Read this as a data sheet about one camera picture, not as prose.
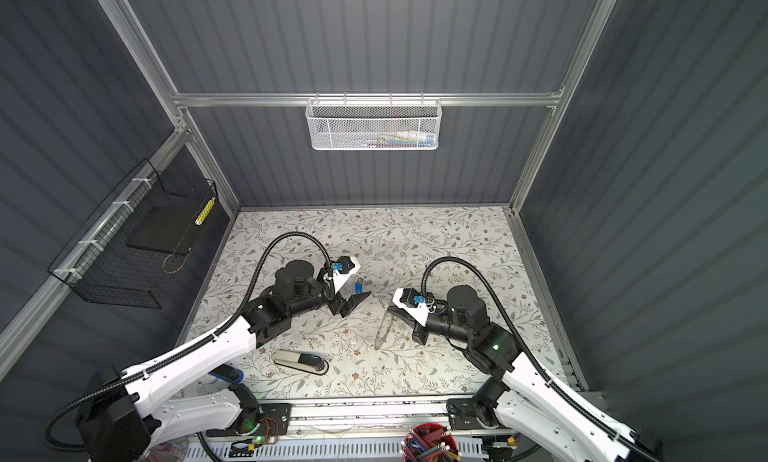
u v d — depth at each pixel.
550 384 0.47
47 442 0.39
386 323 0.91
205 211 0.81
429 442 0.63
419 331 0.60
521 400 0.61
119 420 0.38
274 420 0.72
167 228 0.79
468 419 0.74
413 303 0.56
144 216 0.77
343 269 0.62
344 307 0.67
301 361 0.79
